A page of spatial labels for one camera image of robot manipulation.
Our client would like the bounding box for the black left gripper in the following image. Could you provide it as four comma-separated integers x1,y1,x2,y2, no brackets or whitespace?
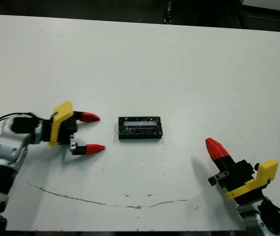
40,111,106,156

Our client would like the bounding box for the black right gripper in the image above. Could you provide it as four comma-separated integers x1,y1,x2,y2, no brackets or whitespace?
205,138,266,205

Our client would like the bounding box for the black glossy printed box lid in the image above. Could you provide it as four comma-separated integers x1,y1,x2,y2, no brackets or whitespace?
117,116,164,141

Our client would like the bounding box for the white plastic housing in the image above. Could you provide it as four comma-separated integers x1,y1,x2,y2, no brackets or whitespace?
240,0,280,17

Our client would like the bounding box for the yellow left wrist camera mount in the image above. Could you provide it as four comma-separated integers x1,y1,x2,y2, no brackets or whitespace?
47,100,74,148

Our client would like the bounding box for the yellow wrist camera mount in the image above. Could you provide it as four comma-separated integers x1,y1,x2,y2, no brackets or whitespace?
47,100,74,148
225,159,280,200

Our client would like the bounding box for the yellow right wrist camera mount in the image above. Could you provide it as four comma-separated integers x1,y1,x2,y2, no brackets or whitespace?
225,159,280,200

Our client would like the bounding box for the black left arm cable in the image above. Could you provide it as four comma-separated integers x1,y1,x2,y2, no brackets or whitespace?
0,112,37,139

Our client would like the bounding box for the grey metal post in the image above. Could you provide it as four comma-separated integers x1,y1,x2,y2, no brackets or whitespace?
164,0,173,25

